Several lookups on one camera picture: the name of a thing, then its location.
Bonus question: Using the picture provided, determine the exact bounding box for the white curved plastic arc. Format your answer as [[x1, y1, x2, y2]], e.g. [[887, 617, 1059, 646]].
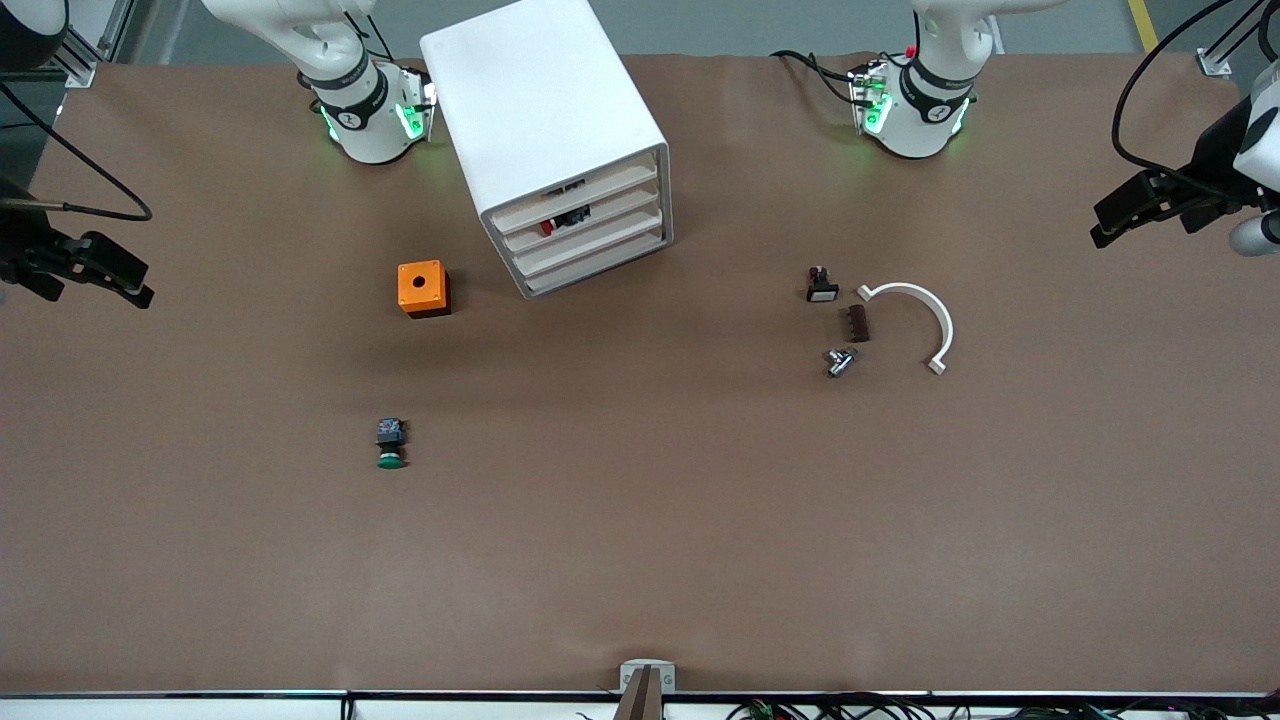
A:
[[857, 282, 955, 377]]

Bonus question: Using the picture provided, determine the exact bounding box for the aluminium frame profile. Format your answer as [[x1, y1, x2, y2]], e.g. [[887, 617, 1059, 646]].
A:
[[1195, 0, 1280, 78], [40, 0, 138, 89]]

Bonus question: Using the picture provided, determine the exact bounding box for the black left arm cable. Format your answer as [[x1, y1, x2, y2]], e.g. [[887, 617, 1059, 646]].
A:
[[1112, 0, 1280, 193]]

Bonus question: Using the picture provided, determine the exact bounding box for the white drawer cabinet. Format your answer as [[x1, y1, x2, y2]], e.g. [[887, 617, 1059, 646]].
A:
[[419, 0, 675, 300]]

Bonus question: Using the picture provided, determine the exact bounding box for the red push button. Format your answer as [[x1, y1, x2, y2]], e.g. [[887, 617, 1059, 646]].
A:
[[539, 204, 592, 239]]

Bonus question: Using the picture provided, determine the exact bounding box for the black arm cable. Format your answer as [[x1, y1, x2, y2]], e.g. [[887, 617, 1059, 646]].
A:
[[1112, 0, 1280, 193], [0, 80, 154, 222]]

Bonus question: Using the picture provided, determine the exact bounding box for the cable bundle under table edge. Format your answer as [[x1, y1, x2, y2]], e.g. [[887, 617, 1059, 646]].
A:
[[728, 697, 1280, 720]]

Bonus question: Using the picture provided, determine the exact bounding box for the black base cable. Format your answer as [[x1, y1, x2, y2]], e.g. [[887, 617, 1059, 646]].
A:
[[770, 49, 863, 107]]

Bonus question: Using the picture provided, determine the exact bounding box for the orange button box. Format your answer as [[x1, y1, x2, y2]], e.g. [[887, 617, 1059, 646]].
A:
[[397, 260, 452, 319]]

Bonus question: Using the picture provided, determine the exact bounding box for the white table edge rail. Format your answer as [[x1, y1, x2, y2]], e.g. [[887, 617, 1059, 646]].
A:
[[0, 690, 1280, 720]]

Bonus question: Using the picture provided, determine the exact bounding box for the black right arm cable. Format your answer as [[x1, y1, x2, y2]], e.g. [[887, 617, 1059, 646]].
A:
[[0, 80, 154, 222]]

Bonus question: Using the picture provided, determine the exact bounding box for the brown table mat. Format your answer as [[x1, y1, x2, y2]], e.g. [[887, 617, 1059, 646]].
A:
[[0, 52, 1280, 695]]

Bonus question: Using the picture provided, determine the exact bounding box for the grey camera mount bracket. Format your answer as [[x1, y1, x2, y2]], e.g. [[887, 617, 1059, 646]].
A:
[[619, 659, 677, 720]]

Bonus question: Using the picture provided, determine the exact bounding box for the white plastic drawer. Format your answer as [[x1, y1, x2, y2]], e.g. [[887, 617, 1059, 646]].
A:
[[503, 190, 664, 259], [514, 212, 667, 279], [490, 160, 661, 236], [522, 232, 671, 297]]

